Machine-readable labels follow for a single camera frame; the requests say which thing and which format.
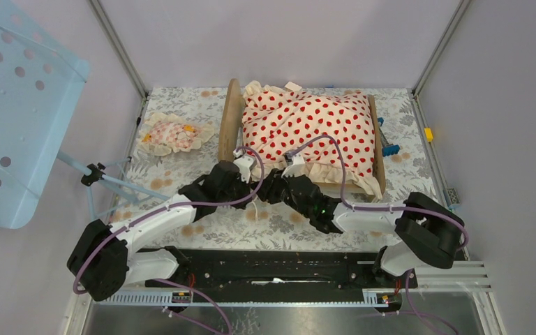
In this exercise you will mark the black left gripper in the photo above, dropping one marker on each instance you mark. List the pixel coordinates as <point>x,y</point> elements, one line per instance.
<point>246,187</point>

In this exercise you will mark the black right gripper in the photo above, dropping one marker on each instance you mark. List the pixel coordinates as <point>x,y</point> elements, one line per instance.
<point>268,188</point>

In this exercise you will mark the wooden pet bed frame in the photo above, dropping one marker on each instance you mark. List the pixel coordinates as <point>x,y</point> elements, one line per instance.
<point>231,120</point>

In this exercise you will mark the red strawberry print duvet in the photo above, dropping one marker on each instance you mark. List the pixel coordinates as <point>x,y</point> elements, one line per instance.
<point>314,125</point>

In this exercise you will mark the checkered ruffled pillow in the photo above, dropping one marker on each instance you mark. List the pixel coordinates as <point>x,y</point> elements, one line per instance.
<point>165,134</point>

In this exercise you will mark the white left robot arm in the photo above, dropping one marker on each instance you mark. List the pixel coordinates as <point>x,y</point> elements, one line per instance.
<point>107,257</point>

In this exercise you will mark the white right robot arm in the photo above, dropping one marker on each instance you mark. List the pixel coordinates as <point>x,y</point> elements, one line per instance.
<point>429,234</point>

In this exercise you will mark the floral table mat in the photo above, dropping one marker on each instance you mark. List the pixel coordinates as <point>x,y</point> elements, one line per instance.
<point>274,227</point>

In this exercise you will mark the yellow clip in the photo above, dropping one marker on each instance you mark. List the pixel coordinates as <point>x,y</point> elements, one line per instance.
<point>428,134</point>

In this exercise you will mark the blue perforated music stand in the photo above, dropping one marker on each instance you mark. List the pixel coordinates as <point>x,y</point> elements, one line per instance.
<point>41,82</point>

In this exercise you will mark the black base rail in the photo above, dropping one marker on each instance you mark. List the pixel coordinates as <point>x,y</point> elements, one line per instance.
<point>230,276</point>

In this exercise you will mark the grey cable duct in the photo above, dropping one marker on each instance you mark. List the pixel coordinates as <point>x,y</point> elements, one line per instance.
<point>179,298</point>

